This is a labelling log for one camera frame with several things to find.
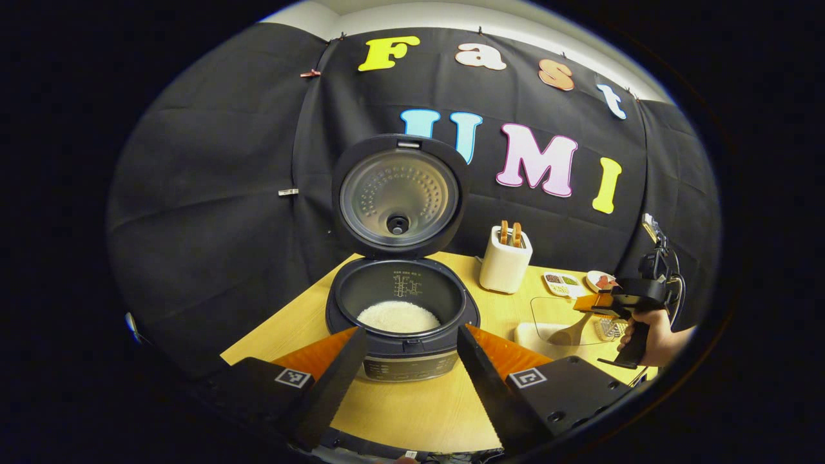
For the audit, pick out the white divided bean dish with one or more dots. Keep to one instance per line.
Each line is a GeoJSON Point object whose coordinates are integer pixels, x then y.
{"type": "Point", "coordinates": [561, 283]}

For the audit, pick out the round white plate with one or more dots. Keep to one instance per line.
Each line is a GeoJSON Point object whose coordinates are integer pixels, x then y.
{"type": "Point", "coordinates": [592, 281]}

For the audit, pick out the white rice portion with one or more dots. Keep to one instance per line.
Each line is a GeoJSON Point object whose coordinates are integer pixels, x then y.
{"type": "Point", "coordinates": [398, 318]}

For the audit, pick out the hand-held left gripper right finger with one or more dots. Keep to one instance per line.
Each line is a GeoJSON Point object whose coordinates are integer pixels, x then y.
{"type": "Point", "coordinates": [490, 393]}

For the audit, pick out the clear container of white rice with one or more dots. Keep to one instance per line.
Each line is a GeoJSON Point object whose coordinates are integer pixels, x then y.
{"type": "Point", "coordinates": [532, 335]}

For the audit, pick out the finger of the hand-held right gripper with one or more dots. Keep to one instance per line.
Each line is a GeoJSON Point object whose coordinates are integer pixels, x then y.
{"type": "Point", "coordinates": [590, 303]}

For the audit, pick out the red meat piece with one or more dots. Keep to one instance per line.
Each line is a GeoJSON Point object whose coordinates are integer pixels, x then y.
{"type": "Point", "coordinates": [606, 281]}

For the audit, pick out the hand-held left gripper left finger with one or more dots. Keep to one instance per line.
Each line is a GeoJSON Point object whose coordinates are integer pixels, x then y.
{"type": "Point", "coordinates": [329, 393]}

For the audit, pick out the white toaster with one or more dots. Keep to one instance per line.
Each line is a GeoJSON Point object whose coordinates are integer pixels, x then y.
{"type": "Point", "coordinates": [504, 270]}

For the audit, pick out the toasted bread slice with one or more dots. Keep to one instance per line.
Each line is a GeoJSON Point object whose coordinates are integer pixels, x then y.
{"type": "Point", "coordinates": [504, 232]}
{"type": "Point", "coordinates": [517, 234]}

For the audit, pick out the dark grey rice cooker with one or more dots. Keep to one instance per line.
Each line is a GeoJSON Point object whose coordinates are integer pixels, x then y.
{"type": "Point", "coordinates": [399, 200]}

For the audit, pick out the wooden spoon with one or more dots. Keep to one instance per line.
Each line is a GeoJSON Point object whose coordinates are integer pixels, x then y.
{"type": "Point", "coordinates": [567, 334]}

